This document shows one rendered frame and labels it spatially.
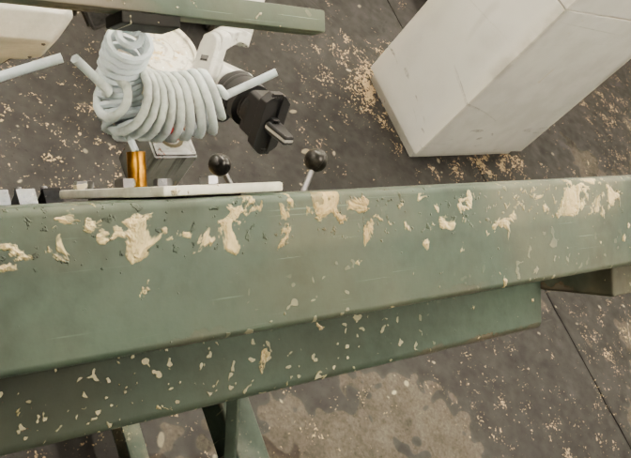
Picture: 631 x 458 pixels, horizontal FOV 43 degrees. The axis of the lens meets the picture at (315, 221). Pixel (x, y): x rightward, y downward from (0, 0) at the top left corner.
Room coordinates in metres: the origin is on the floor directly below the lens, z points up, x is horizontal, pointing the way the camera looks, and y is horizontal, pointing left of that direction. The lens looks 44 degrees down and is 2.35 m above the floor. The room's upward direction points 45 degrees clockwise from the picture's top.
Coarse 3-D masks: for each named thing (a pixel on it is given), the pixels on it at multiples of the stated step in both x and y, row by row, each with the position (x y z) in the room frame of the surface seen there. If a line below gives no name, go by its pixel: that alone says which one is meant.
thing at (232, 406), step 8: (232, 408) 0.93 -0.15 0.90; (232, 416) 0.93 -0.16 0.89; (232, 424) 0.92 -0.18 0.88; (232, 432) 0.91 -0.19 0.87; (224, 440) 0.90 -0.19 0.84; (232, 440) 0.91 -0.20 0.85; (224, 448) 0.89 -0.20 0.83; (232, 448) 0.90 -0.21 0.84; (224, 456) 0.89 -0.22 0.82; (232, 456) 0.89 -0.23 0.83
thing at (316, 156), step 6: (312, 150) 0.95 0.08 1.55; (318, 150) 0.95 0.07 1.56; (306, 156) 0.94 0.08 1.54; (312, 156) 0.94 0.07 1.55; (318, 156) 0.94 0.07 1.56; (324, 156) 0.95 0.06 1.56; (306, 162) 0.93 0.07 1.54; (312, 162) 0.93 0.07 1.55; (318, 162) 0.94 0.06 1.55; (324, 162) 0.95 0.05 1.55; (312, 168) 0.93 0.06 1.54; (318, 168) 0.94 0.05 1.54; (324, 168) 0.95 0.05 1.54; (312, 174) 0.93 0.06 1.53; (306, 180) 0.92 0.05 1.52; (306, 186) 0.91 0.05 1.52
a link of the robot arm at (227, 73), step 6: (222, 66) 1.19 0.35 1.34; (228, 66) 1.21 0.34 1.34; (222, 72) 1.18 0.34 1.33; (228, 72) 1.19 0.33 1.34; (234, 72) 1.18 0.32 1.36; (240, 72) 1.19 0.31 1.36; (246, 72) 1.20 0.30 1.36; (222, 78) 1.18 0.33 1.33; (228, 78) 1.16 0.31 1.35; (234, 78) 1.16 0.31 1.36; (222, 84) 1.15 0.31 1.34; (216, 114) 1.15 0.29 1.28
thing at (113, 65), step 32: (128, 32) 0.47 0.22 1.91; (160, 32) 0.47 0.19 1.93; (128, 64) 0.45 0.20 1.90; (128, 160) 0.43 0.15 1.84; (64, 192) 0.39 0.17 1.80; (96, 192) 0.37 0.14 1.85; (128, 192) 0.36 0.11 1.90; (160, 192) 0.35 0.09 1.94; (192, 192) 0.36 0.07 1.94; (224, 192) 0.38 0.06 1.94
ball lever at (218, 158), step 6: (216, 156) 0.89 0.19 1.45; (222, 156) 0.89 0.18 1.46; (210, 162) 0.88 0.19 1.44; (216, 162) 0.88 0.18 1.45; (222, 162) 0.89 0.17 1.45; (228, 162) 0.90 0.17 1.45; (210, 168) 0.88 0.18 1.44; (216, 168) 0.88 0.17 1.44; (222, 168) 0.88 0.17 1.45; (228, 168) 0.89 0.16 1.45; (216, 174) 0.88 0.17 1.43; (222, 174) 0.88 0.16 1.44; (228, 180) 0.89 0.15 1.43
